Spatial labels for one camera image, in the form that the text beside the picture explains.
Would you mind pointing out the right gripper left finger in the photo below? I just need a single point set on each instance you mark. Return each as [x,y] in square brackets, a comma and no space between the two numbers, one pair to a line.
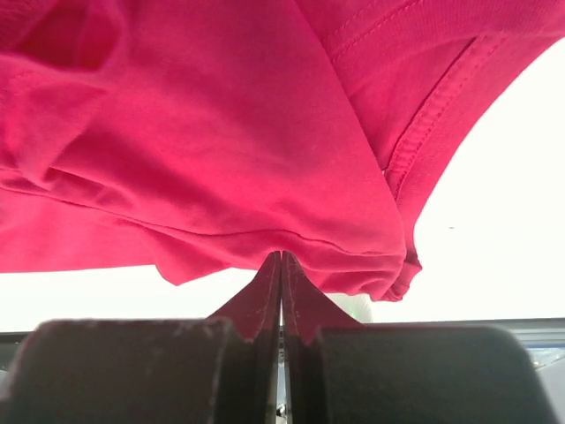
[221,369]

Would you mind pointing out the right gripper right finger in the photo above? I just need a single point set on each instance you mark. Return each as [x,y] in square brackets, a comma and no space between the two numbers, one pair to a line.
[342,371]

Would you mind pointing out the pink t shirt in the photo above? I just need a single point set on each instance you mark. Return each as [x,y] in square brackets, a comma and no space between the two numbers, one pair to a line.
[203,135]

